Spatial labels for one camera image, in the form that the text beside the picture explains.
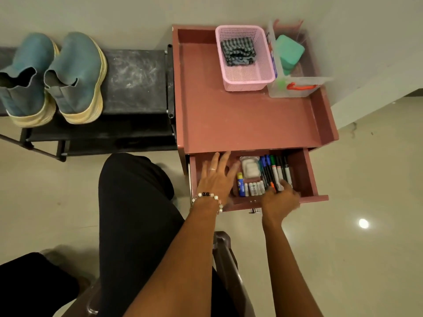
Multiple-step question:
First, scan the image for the person's left hand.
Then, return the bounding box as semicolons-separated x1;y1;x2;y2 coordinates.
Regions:
197;152;241;206

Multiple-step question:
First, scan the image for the person's right hand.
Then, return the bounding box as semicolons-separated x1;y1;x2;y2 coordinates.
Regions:
261;180;301;225

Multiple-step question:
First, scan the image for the person's right forearm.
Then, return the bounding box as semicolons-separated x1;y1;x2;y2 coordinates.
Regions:
262;217;324;317

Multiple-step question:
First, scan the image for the person's left forearm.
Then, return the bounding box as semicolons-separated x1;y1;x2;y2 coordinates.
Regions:
123;201;226;317

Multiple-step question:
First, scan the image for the clear bag of white pads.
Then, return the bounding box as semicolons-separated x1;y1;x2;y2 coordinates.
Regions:
239;156;262;179

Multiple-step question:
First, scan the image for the row of coloured markers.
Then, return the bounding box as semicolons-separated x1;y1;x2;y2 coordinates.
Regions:
258;155;293;192

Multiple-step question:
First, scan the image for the pink cabinet drawer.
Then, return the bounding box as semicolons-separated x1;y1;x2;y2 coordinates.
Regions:
189;147;330;213

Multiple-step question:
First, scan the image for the row of white batteries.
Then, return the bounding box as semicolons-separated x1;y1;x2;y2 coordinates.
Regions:
244;181;266;196

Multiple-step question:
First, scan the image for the pink bedside cabinet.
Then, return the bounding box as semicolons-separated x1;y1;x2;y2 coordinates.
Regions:
172;24;340;177

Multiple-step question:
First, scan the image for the person's black trouser leg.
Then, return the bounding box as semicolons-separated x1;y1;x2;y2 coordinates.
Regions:
0;252;80;317
98;153;239;317

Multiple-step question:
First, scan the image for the pink plastic basket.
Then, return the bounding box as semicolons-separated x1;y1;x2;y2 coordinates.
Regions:
215;25;276;92

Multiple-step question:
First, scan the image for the brown plastic chair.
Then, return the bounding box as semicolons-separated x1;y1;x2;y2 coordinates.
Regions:
62;230;256;317

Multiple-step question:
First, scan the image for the clear plastic storage box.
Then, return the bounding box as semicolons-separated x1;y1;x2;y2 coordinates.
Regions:
266;20;334;99

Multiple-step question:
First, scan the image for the black shoe rack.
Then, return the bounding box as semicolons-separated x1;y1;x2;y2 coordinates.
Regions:
0;44;179;162

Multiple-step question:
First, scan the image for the white tube with blue label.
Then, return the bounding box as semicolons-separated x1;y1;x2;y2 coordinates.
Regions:
268;31;279;78

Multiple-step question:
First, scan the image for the striped grey folded cloth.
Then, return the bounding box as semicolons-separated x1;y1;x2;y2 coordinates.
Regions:
220;37;258;67

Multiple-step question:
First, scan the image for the green sponge block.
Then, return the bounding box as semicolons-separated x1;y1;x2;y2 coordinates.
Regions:
275;34;305;76

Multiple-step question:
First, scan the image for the blue boot with cream sole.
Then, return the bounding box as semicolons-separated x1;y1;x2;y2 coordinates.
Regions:
44;32;108;125
0;32;61;128

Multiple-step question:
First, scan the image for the white and black bead bracelet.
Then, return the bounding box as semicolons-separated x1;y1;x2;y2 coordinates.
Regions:
191;192;224;214

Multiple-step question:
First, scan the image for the red box handle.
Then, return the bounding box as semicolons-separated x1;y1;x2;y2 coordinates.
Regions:
286;82;318;91

